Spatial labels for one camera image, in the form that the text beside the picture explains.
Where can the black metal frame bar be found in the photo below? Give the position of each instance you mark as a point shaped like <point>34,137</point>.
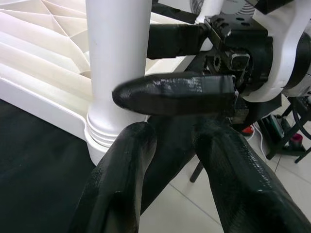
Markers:
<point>196,170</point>

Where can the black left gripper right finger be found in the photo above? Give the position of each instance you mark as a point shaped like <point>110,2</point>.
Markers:
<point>243,189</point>

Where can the white standing fan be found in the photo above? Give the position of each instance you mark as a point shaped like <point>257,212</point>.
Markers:
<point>211,9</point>

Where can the black metal floor stand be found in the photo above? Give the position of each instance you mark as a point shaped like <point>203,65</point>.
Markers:
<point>277,145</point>

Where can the dark green box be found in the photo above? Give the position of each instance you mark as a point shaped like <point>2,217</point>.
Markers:
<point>275,125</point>

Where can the white plastic table leg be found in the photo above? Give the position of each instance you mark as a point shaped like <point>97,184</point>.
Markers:
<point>116,48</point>

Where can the pink plastic part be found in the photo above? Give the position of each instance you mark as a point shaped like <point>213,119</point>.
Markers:
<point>296,138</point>

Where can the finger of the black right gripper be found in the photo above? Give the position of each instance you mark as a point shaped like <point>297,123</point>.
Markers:
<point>175,41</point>
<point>175,94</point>

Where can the black cloth table cover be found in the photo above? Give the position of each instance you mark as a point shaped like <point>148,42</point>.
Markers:
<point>36,182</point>

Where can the white plastic table top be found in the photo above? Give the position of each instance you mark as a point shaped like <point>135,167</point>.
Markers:
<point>36,60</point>

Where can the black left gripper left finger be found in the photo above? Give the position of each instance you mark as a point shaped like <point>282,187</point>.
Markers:
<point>116,184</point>

